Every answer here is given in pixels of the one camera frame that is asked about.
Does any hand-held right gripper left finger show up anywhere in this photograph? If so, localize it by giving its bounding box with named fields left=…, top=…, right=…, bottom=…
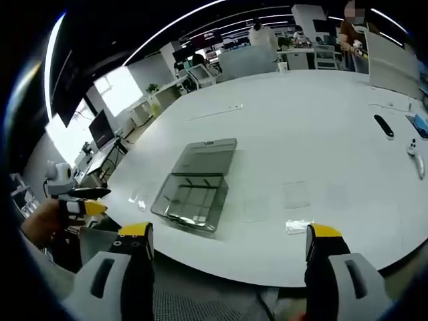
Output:
left=62, top=221, right=155, bottom=321

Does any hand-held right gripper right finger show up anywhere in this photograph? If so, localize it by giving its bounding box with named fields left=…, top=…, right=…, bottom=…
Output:
left=304, top=223, right=396, bottom=321

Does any clear plastic divider sheet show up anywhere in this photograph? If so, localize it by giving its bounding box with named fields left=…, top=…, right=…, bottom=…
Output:
left=282, top=180, right=311, bottom=210
left=243, top=193, right=272, bottom=223

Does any transparent grey dual guide fixture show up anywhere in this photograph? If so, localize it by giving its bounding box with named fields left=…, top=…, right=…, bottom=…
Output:
left=150, top=137, right=239, bottom=234

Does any person's left hand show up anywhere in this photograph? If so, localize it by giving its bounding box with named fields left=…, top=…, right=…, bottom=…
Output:
left=19, top=199, right=87, bottom=242

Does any small clear plastic piece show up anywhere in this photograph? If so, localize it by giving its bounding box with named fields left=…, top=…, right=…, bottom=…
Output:
left=128, top=189, right=148, bottom=212

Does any clear plastic bag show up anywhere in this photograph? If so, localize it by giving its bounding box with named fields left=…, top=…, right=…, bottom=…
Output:
left=285, top=219, right=316, bottom=235

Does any black computer monitor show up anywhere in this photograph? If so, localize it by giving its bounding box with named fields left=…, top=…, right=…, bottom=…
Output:
left=88, top=109, right=116, bottom=149

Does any white handheld controller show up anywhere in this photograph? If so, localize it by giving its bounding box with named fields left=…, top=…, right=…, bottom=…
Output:
left=405, top=137, right=426, bottom=179

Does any black oval device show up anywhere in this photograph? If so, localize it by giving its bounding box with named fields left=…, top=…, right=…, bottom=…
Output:
left=373, top=114, right=395, bottom=139

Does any white office chair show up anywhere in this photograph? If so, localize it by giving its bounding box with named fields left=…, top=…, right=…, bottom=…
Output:
left=313, top=44, right=338, bottom=70
left=185, top=63, right=217, bottom=90

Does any blue printed pad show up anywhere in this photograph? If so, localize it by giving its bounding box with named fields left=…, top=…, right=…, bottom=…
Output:
left=405, top=113, right=428, bottom=138

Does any pale desk partition panel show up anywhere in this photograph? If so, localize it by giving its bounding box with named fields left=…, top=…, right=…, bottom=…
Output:
left=217, top=44, right=279, bottom=84

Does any grey desk partition panel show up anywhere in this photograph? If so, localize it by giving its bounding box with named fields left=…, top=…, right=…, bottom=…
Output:
left=363, top=30, right=419, bottom=99

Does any black floor cable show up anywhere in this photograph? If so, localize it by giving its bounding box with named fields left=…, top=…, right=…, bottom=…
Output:
left=255, top=290, right=280, bottom=321

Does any large dark wall screen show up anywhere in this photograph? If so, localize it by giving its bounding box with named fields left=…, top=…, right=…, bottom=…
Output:
left=49, top=49, right=88, bottom=128

